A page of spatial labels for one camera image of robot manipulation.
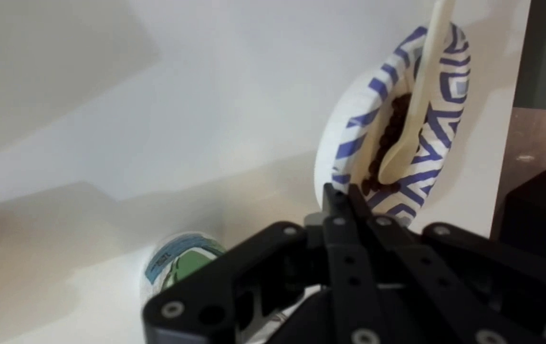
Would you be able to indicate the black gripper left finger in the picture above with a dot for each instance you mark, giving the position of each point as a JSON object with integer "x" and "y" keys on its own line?
{"x": 254, "y": 287}

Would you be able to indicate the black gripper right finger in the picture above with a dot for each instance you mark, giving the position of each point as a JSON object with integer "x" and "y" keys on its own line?
{"x": 475, "y": 293}

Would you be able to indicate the cream plastic spoon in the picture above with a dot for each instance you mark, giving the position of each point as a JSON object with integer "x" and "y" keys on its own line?
{"x": 412, "y": 121}

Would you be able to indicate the blue patterned paper bowl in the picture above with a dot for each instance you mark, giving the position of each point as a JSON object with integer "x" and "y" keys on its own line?
{"x": 349, "y": 127}

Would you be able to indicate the dark coffee beans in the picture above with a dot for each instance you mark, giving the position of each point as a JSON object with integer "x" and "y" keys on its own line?
{"x": 393, "y": 121}

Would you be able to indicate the patterned paper coffee cup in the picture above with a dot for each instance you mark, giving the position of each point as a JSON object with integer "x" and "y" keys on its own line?
{"x": 177, "y": 261}

